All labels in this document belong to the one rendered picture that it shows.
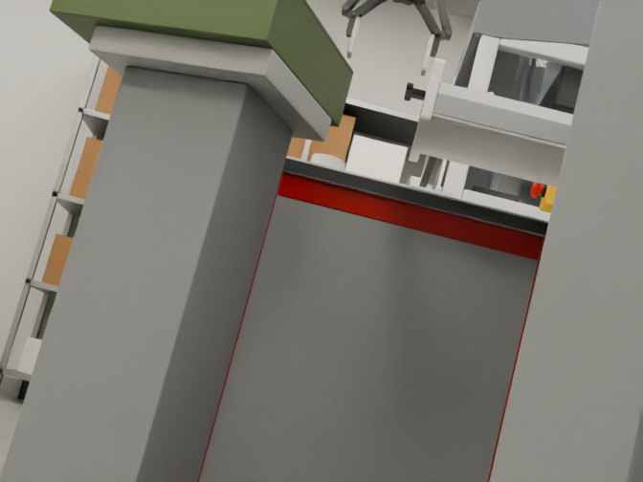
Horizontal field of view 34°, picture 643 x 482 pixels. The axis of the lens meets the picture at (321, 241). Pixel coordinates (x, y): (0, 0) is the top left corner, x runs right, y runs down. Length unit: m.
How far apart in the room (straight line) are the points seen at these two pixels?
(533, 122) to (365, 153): 3.93
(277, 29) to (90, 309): 0.46
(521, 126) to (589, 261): 1.04
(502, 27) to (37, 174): 3.91
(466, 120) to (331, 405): 0.57
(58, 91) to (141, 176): 4.90
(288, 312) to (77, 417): 0.61
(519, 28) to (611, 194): 2.10
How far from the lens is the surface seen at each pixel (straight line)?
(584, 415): 0.76
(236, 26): 1.46
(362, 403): 1.96
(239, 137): 1.49
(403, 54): 6.39
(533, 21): 2.89
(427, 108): 1.79
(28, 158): 6.33
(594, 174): 0.81
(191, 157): 1.49
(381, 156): 5.71
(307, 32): 1.56
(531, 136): 1.81
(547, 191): 2.24
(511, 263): 2.01
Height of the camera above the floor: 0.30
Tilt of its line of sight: 9 degrees up
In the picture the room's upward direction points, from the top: 15 degrees clockwise
